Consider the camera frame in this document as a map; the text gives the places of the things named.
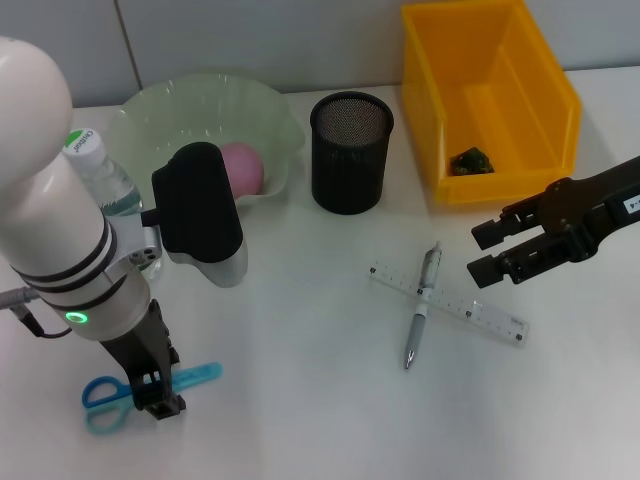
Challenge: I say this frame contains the black mesh pen holder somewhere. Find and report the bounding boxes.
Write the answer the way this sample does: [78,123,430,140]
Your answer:
[308,90,396,216]

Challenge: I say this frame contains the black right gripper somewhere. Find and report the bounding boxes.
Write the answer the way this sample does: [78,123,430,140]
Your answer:
[467,155,640,289]

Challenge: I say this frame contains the green plastic wrapper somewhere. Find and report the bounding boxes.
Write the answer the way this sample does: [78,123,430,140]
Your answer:
[448,145,496,177]

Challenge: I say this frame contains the grey white ballpoint pen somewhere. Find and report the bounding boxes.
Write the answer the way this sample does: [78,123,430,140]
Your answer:
[403,241,444,371]

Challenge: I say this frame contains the yellow plastic bin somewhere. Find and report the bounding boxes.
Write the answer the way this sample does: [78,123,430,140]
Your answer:
[399,0,584,206]

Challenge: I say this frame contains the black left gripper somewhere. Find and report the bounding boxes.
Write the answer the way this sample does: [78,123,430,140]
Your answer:
[99,298,189,421]

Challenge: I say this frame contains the blue teal scissors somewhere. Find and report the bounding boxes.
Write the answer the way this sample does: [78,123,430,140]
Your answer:
[82,362,225,436]

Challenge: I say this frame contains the clear green-label water bottle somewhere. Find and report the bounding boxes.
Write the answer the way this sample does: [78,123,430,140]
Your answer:
[62,128,165,281]

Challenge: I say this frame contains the translucent green fruit plate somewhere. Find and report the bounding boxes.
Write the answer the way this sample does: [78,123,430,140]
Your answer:
[107,72,306,211]

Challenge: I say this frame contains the left arm gripper cable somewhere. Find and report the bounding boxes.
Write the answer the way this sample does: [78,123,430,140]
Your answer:
[0,287,74,340]

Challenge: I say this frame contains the transparent plastic ruler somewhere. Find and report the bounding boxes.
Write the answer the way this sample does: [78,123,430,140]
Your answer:
[367,258,531,349]

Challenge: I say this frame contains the pink toy peach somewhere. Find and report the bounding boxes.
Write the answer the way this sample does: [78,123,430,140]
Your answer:
[219,142,266,197]

